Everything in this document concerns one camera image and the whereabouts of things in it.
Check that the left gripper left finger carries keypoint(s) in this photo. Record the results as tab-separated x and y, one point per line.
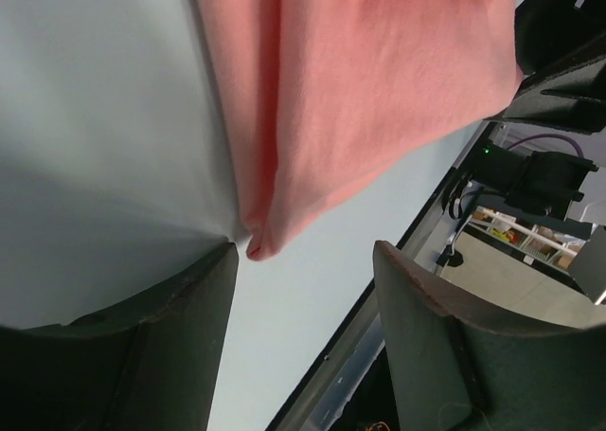
149	362

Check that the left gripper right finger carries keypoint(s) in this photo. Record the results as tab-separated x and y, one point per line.
460	362

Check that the background storage shelf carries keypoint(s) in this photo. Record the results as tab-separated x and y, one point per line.
540	247

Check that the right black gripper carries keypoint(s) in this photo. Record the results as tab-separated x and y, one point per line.
560	47

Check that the pink t shirt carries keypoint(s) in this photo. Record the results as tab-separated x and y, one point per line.
320	97

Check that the aluminium frame rail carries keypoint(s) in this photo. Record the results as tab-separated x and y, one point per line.
328	403

